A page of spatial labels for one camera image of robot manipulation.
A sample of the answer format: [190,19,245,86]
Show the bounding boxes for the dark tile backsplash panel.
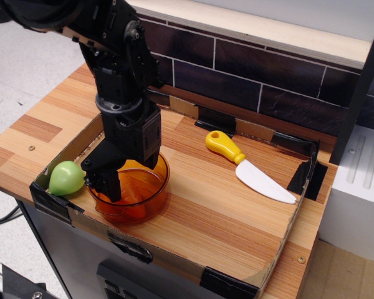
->
[132,1,374,147]

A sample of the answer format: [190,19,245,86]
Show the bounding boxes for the orange transparent plastic pot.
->
[88,154,170,224]

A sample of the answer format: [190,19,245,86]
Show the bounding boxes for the cardboard fence with black tape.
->
[35,96,333,298]

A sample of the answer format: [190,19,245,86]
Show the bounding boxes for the yellow handled white toy knife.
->
[205,130,297,204]

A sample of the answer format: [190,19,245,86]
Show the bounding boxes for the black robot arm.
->
[0,1,161,202]

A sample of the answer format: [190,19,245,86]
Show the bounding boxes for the black metal bracket with screw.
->
[0,263,51,298]

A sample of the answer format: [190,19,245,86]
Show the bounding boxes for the white toy sink unit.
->
[319,126,374,261]

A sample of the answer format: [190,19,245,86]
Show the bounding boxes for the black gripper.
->
[81,99,161,202]

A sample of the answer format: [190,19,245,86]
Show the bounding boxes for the green toy pear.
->
[48,161,85,196]

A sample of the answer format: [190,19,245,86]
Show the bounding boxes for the orange toy carrot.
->
[119,173,146,219]

